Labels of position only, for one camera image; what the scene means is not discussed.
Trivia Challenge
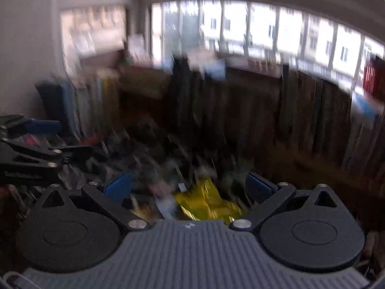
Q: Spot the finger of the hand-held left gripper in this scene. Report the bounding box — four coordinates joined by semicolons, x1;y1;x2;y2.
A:
0;114;62;137
0;138;92;187

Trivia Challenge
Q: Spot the black white patterned cloth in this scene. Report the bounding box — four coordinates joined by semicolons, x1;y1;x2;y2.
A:
60;120;256;214

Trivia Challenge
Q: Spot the row of upright books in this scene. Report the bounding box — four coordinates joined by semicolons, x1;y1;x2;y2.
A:
62;53;382;172

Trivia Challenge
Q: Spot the yellow foil bag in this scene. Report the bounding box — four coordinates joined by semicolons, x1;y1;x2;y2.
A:
174;179;244;223

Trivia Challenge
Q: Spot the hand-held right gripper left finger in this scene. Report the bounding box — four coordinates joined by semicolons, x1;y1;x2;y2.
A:
36;171;151;231

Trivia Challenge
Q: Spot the window with bars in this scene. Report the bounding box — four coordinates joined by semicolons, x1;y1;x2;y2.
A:
58;0;385;94

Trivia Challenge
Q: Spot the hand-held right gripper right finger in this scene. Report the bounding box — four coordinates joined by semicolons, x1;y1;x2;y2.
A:
230;172;341;232

